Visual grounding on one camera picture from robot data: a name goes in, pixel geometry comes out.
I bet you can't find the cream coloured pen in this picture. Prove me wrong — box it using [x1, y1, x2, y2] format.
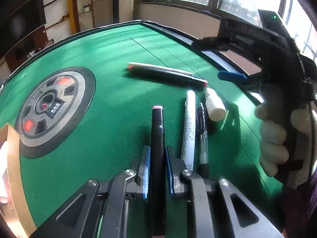
[128, 62, 193, 76]

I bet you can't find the white power adapter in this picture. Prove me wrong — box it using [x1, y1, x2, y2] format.
[0, 141, 8, 204]

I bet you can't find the cardboard box tray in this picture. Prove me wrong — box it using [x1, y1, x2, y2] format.
[1, 123, 36, 237]

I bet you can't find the small white glue bottle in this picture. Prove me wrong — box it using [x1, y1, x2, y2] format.
[205, 88, 226, 121]

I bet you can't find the black marker red end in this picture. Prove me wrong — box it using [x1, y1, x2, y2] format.
[127, 66, 208, 89]

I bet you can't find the black clear ballpoint pen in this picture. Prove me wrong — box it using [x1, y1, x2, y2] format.
[196, 103, 210, 179]

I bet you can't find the right hand white glove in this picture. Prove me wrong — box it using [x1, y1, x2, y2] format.
[254, 83, 317, 178]

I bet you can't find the white marker pen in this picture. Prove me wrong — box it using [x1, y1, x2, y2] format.
[181, 90, 196, 171]

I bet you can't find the black marker pink cap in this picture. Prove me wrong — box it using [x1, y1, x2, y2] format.
[150, 105, 166, 237]

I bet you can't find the round mahjong table control panel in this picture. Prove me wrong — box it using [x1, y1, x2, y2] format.
[14, 67, 96, 158]

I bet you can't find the black wall television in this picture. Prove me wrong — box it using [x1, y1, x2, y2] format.
[1, 0, 46, 57]

